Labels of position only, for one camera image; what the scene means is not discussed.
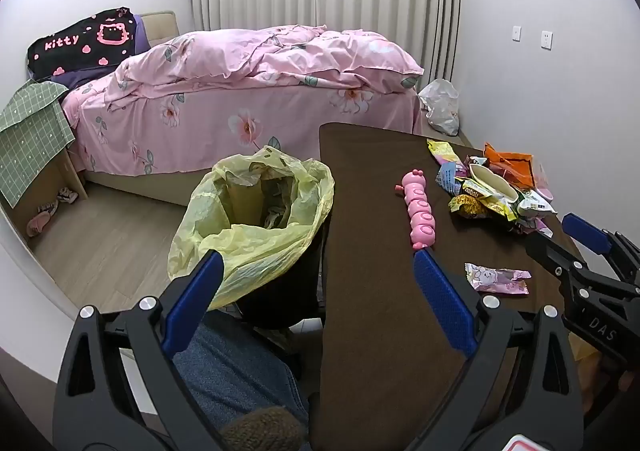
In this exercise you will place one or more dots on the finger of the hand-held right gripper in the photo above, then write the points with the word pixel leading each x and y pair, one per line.
pixel 555 256
pixel 585 233

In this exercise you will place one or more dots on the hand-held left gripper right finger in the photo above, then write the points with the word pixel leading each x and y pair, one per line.
pixel 442 301

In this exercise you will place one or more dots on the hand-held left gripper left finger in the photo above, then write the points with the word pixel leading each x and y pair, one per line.
pixel 195 301

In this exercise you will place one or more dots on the pink snack wrapper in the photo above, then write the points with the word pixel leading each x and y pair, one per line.
pixel 495 278

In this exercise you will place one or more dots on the yellow plastic bin liner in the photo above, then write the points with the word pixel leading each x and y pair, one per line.
pixel 250 251

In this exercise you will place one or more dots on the black trash bin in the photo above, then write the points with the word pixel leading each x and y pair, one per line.
pixel 285 301

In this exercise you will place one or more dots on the yellow-green chip bag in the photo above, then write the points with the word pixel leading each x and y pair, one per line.
pixel 487 176

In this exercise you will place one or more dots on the blue snack wrapper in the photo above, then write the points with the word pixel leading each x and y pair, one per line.
pixel 450 177

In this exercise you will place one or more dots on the yellow and pink wrapper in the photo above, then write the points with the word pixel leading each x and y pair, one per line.
pixel 442 151

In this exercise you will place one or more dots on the person's leg in jeans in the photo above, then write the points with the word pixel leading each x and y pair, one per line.
pixel 240 371

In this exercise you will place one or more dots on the pink caterpillar toy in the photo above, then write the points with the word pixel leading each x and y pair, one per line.
pixel 420 216

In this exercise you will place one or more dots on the brown fuzzy cloth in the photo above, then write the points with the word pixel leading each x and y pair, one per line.
pixel 265 428

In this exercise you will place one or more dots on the white sneaker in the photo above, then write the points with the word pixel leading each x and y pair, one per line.
pixel 68 195
pixel 48 207

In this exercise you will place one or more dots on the bed with pink floral sheet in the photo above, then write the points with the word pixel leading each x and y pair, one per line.
pixel 210 131

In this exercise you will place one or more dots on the pink slipper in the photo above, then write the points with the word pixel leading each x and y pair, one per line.
pixel 39 225

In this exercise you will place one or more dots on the slippers under nightstand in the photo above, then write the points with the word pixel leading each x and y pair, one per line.
pixel 70 171

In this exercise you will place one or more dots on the white plastic bag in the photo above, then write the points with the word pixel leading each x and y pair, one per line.
pixel 440 103

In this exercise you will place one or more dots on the green checked cloth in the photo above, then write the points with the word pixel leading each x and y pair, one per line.
pixel 30 131

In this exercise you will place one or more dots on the pink floral duvet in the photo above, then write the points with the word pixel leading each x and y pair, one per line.
pixel 300 56

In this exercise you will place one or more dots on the beige headboard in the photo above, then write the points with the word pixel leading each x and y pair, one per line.
pixel 162 26

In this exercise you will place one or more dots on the black Hello Kitty pillow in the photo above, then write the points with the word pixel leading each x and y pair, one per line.
pixel 75 46

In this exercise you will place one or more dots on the white wall socket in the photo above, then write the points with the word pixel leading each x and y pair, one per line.
pixel 547 39

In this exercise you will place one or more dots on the white wall switch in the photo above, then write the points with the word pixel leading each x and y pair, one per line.
pixel 516 33

